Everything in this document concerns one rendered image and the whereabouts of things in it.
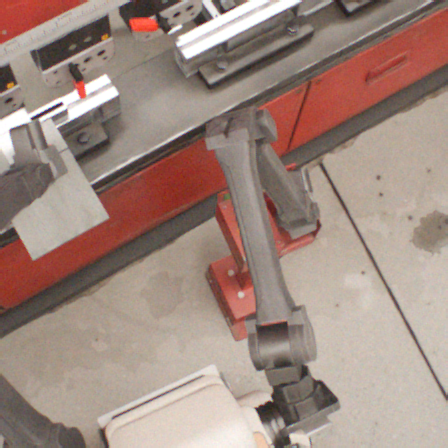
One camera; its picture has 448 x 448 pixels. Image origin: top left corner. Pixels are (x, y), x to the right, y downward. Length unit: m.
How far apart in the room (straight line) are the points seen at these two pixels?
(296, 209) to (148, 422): 0.60
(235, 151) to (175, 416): 0.44
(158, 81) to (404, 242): 1.20
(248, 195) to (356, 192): 1.52
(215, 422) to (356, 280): 1.57
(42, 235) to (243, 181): 0.53
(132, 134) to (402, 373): 1.29
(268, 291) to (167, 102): 0.71
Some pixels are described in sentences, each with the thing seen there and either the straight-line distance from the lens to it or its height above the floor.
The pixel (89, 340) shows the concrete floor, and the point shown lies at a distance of 2.67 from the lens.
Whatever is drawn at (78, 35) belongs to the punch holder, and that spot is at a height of 1.30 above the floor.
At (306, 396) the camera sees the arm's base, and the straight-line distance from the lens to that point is 1.42.
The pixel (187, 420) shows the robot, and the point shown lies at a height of 1.36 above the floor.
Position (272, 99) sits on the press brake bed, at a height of 0.78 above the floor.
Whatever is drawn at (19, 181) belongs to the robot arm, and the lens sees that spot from 1.43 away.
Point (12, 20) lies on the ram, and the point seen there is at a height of 1.44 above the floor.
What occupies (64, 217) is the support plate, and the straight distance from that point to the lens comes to 1.72.
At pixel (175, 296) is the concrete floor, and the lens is 2.68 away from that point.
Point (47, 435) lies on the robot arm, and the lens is 1.34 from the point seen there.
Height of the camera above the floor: 2.62
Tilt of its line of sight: 73 degrees down
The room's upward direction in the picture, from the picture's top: 9 degrees clockwise
